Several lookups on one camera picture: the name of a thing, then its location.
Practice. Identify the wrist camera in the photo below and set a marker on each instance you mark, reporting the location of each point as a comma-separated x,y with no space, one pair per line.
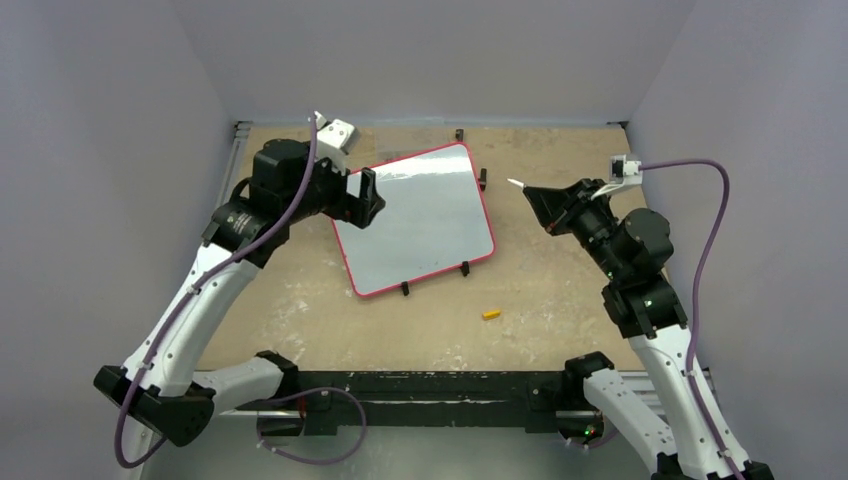
336,139
624,174

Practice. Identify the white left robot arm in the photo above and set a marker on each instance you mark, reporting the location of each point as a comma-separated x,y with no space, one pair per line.
159,385

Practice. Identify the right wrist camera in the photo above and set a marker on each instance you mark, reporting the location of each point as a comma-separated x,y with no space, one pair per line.
624,174

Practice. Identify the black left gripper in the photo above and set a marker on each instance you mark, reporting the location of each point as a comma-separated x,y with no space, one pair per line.
352,209

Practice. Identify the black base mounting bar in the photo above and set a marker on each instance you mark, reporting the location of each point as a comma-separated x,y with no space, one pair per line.
533,401

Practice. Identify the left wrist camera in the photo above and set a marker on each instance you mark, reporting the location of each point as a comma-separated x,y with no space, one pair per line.
336,139

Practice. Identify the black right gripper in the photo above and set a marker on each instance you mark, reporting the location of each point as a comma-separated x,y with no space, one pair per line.
573,207

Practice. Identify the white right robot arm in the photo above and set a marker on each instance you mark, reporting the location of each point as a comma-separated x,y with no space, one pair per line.
690,439

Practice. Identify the red framed whiteboard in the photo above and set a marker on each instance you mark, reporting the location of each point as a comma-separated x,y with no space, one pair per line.
435,218

